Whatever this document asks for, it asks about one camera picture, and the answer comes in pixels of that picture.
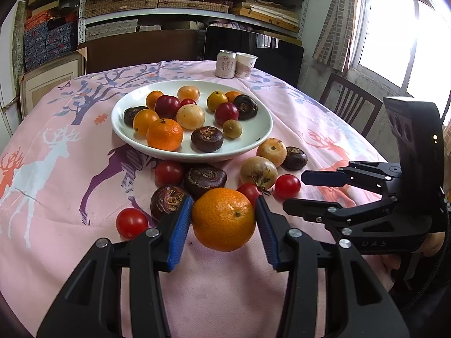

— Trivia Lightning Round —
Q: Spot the orange mandarin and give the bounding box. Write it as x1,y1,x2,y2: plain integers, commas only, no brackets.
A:
192,188,255,252

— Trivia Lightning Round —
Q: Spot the yellow spotted passion fruit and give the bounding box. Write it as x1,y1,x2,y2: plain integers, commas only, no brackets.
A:
239,156,278,191

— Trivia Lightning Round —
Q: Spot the large orange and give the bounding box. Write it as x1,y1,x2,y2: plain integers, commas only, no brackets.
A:
146,118,184,151

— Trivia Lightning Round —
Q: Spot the red cherry tomato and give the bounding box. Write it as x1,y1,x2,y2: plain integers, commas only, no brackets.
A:
115,208,149,240

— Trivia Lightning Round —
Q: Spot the dark wooden chair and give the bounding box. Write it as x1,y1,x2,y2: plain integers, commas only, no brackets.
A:
319,72,382,137

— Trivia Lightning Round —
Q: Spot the dark mangosteen near gripper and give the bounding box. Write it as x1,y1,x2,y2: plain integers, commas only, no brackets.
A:
184,166,227,199

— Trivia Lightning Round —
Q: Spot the pink deer tablecloth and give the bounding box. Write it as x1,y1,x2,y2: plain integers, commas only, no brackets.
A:
1,61,385,337

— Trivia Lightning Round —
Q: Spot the white oval plate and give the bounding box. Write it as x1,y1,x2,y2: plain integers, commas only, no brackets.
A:
112,79,273,163

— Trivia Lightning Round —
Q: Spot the small kumquat orange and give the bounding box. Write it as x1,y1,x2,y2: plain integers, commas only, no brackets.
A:
133,109,160,137

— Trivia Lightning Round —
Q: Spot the pale yellow round fruit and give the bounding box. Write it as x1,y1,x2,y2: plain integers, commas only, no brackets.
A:
176,104,206,130

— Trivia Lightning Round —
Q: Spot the dark red plum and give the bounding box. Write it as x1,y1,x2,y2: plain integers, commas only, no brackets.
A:
154,95,180,119
215,102,239,126

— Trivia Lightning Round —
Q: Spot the small tangerine in plate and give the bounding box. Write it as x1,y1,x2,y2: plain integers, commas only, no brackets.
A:
145,90,163,110

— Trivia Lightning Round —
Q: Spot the dark red plum right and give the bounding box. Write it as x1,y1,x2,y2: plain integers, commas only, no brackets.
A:
215,102,239,126

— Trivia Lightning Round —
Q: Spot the small yellow orange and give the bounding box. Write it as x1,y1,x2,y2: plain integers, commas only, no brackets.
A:
206,91,228,113

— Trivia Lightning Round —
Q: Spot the white paper cup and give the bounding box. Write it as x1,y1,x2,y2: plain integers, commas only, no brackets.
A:
235,52,258,79

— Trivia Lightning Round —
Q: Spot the pink drink can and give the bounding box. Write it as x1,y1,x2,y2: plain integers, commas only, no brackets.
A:
215,50,236,79

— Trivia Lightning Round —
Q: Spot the cardboard box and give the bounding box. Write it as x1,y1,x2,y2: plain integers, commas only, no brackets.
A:
19,47,88,119

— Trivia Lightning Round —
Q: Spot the white metal shelf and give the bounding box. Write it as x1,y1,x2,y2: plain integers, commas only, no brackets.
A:
78,0,309,44

